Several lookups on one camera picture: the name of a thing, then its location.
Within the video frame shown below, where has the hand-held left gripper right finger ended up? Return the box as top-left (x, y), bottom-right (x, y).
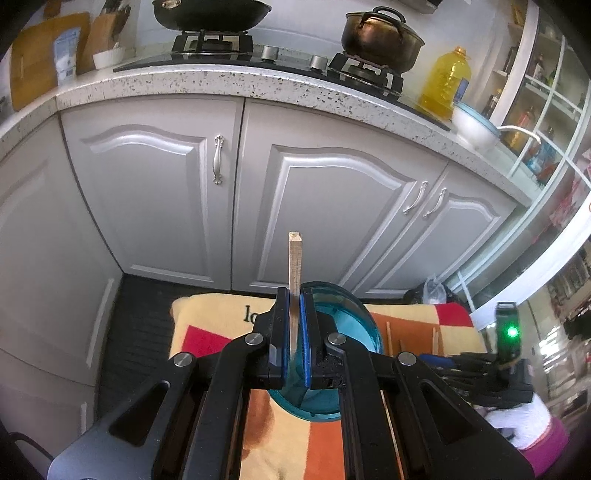
top-left (299, 286), bottom-right (536, 480)

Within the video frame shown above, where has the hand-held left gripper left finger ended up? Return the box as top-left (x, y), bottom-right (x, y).
top-left (48, 286), bottom-right (301, 480)

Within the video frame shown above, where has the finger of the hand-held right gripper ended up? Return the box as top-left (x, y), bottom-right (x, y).
top-left (418, 352), bottom-right (502, 372)
top-left (441, 369), bottom-right (506, 408)

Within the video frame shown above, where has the white floral bowl teal inside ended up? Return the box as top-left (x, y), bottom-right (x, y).
top-left (268, 281), bottom-right (384, 423)

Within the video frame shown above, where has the person's right forearm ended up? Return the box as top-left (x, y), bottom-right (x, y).
top-left (522, 419), bottom-right (572, 477)

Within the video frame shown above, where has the person's right hand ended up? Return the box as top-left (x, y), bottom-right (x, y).
top-left (485, 391), bottom-right (561, 450)

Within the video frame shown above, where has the clear plastic bag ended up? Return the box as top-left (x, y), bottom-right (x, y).
top-left (404, 275), bottom-right (462, 306)

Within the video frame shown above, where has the orange patterned blanket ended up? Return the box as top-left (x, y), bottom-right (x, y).
top-left (168, 291), bottom-right (490, 480)

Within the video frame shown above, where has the black ribbed floor mat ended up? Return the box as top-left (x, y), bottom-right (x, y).
top-left (98, 274), bottom-right (252, 418)

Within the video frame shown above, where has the blue bottle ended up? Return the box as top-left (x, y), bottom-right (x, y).
top-left (525, 137), bottom-right (560, 182)

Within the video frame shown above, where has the amber bottle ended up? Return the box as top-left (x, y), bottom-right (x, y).
top-left (505, 106), bottom-right (537, 149)

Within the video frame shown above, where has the white bowl blue rim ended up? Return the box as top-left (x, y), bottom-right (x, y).
top-left (450, 101), bottom-right (502, 154)

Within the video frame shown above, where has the dark sauce bottle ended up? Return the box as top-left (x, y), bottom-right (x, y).
top-left (481, 88), bottom-right (502, 121)

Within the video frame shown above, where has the white framed glass cabinet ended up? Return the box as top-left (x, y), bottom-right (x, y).
top-left (462, 0), bottom-right (591, 333)

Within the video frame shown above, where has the black glass gas hob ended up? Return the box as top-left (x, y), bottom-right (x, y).
top-left (113, 29), bottom-right (452, 133)

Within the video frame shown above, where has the yellow cooking oil bottle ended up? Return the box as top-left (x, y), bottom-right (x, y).
top-left (417, 45), bottom-right (472, 123)

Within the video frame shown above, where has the dark lidded cooking pot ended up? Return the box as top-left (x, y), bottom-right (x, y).
top-left (340, 6), bottom-right (426, 75)

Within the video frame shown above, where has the small white bowl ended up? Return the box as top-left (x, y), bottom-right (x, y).
top-left (92, 45), bottom-right (127, 70)

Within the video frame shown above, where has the black wok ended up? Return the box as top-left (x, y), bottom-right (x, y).
top-left (151, 0), bottom-right (273, 35)

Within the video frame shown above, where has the wooden knife block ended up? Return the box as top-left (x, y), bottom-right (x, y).
top-left (75, 0), bottom-right (133, 75)

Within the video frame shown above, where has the white blue packet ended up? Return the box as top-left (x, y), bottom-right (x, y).
top-left (52, 26), bottom-right (83, 87)

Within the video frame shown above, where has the wooden cutting board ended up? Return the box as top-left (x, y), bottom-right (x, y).
top-left (9, 12), bottom-right (91, 112)

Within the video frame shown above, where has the silver cabinet handle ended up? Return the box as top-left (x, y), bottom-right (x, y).
top-left (212, 134), bottom-right (226, 186)
top-left (423, 187), bottom-right (448, 219)
top-left (403, 181), bottom-right (430, 216)

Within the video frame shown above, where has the black cable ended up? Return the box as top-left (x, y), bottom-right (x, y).
top-left (6, 431), bottom-right (55, 463)

